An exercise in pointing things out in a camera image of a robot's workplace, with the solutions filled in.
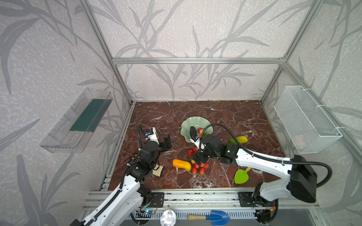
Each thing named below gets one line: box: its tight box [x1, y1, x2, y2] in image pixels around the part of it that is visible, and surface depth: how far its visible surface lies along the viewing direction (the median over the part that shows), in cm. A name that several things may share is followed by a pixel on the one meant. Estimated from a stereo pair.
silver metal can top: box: [159, 209, 177, 226], surface depth 65 cm
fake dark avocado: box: [189, 126, 198, 138], surface depth 102 cm
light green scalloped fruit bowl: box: [180, 116, 214, 144], surface depth 104 cm
